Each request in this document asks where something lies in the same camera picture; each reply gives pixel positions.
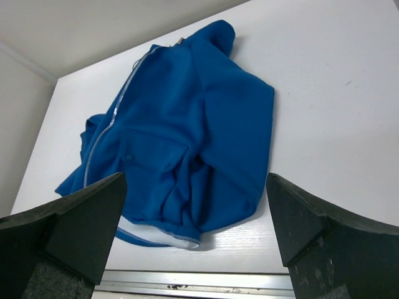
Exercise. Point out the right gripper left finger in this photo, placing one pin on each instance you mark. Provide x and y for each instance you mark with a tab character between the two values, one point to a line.
60	249

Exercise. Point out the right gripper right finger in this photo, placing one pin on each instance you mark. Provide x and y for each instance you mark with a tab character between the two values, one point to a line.
331	252

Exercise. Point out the blue zip-up jacket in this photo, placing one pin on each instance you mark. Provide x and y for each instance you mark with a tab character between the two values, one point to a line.
191	130

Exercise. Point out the aluminium table frame rail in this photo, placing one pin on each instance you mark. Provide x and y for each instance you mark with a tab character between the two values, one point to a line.
197	285

